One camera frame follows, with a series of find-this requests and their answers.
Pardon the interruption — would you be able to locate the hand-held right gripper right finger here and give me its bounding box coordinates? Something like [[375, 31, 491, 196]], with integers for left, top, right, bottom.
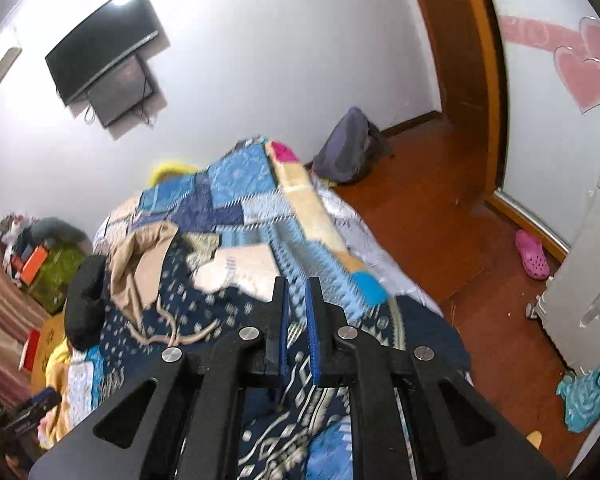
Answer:
[[305, 276, 558, 480]]

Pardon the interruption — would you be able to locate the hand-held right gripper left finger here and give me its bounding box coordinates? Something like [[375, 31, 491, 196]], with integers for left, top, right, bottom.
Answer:
[[27, 276, 291, 480]]

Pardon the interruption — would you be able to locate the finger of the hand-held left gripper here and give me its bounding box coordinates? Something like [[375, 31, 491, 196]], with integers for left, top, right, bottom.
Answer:
[[7, 387, 63, 431]]

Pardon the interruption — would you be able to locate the navy patterned fleece garment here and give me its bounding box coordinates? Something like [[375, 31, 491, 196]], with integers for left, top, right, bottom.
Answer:
[[100, 240, 473, 480]]

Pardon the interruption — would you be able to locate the yellow cloth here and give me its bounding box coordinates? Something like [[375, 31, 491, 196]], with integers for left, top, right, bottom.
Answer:
[[40, 340, 76, 448]]

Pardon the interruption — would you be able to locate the red box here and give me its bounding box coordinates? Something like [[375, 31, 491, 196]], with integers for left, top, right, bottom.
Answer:
[[20, 329, 43, 372]]

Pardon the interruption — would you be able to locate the yellow cardboard box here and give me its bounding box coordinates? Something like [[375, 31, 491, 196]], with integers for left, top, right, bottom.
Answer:
[[35, 312, 73, 391]]

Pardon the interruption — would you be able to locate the white knit cloth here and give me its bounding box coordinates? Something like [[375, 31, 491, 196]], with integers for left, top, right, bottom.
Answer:
[[192, 244, 281, 303]]

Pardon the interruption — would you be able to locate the pink striped curtain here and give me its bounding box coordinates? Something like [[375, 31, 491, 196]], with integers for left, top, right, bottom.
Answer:
[[0, 185, 51, 411]]

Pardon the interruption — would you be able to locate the black garment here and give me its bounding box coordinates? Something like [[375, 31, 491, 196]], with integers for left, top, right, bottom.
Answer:
[[64, 255, 112, 353]]

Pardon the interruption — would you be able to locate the green box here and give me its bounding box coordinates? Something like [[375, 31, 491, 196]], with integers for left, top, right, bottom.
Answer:
[[30, 245, 87, 313]]

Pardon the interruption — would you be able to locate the orange box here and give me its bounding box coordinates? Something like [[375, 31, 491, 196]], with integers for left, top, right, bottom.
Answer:
[[20, 246, 49, 285]]

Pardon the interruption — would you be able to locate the blue patchwork quilt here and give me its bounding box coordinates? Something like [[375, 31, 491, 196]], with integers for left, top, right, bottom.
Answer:
[[60, 135, 473, 480]]

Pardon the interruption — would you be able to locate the grey cushion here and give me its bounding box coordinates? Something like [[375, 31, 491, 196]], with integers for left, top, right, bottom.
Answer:
[[22, 217, 88, 256]]

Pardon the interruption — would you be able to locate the pile of assorted clutter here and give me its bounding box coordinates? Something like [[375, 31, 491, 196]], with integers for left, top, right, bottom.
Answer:
[[0, 212, 36, 263]]

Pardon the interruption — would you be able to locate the grey purple backpack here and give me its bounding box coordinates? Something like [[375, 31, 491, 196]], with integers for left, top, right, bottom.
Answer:
[[311, 106, 396, 184]]

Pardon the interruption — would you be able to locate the yellow plush item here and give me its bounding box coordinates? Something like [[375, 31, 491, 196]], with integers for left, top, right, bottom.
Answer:
[[147, 160, 201, 188]]

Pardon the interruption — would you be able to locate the pink clog shoe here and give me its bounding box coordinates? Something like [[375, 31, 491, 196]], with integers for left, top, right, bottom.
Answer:
[[515, 230, 551, 281]]

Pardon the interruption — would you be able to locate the teal cloth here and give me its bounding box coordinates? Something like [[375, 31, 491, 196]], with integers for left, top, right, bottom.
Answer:
[[556, 360, 600, 433]]

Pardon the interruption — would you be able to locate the sliding door with pink hearts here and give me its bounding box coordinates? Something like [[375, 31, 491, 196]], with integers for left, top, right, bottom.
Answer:
[[480, 0, 600, 263]]

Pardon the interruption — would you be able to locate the wooden door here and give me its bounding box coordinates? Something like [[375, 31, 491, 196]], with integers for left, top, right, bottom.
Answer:
[[402, 0, 508, 128]]

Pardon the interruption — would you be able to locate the beige drawstring garment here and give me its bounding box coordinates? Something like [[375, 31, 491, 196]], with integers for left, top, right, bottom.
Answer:
[[107, 222, 218, 348]]

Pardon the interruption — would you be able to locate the black wall television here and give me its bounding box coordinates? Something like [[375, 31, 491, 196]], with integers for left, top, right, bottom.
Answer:
[[45, 0, 160, 107]]

